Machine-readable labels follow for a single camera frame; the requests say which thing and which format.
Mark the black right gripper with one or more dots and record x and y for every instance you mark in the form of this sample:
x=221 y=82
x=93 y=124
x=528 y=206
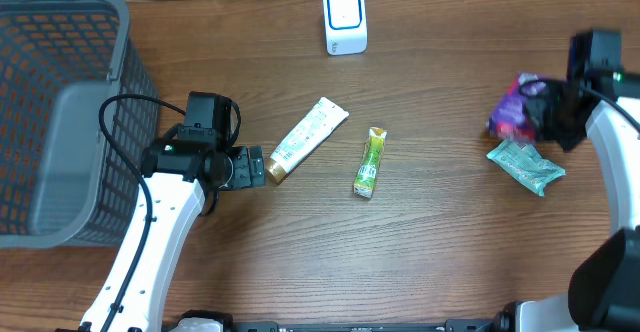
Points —
x=536 y=110

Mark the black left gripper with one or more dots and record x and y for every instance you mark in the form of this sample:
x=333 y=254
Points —
x=250 y=172

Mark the purple red pad pack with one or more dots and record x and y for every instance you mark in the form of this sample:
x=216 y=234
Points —
x=508 y=119

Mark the teal wet wipes pack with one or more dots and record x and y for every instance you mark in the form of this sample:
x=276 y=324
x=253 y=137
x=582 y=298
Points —
x=523 y=163

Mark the white tube gold cap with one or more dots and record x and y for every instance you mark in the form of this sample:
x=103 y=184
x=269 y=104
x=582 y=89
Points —
x=315 y=127

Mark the green yellow snack pack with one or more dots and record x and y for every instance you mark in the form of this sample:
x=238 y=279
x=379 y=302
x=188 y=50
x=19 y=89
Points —
x=366 y=176

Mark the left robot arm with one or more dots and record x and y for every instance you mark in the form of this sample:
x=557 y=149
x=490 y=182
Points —
x=180 y=177

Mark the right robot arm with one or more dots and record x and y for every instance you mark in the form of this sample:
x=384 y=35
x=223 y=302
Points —
x=598 y=100

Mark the white barcode scanner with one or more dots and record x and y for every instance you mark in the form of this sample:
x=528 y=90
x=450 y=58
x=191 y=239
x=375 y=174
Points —
x=346 y=30

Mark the grey plastic mesh basket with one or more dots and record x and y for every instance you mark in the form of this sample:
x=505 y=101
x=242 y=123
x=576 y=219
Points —
x=75 y=99

